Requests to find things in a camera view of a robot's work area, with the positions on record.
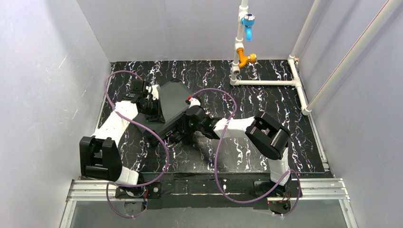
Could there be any black foam-lined poker case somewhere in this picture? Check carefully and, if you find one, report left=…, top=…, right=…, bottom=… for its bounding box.
left=134, top=81, right=193, bottom=140

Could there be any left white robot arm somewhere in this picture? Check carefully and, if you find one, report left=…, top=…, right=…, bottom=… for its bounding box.
left=79, top=80, right=164, bottom=185

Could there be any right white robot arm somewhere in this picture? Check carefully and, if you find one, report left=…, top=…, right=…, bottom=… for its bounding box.
left=179, top=105, right=291, bottom=194

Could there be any orange pipe fitting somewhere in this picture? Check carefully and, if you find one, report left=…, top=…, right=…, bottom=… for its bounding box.
left=236, top=48, right=257, bottom=68

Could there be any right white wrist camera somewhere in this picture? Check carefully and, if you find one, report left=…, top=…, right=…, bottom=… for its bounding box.
left=187, top=97, right=201, bottom=108

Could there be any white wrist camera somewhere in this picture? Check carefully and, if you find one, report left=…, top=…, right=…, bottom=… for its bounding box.
left=187, top=97, right=201, bottom=108
left=147, top=84, right=160, bottom=100

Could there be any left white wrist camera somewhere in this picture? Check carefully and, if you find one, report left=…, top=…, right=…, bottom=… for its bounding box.
left=147, top=84, right=160, bottom=100

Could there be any white PVC pipe frame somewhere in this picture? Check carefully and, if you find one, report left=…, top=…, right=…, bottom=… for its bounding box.
left=229, top=0, right=403, bottom=116

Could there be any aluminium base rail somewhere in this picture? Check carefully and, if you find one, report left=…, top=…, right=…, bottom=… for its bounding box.
left=60, top=179, right=357, bottom=228

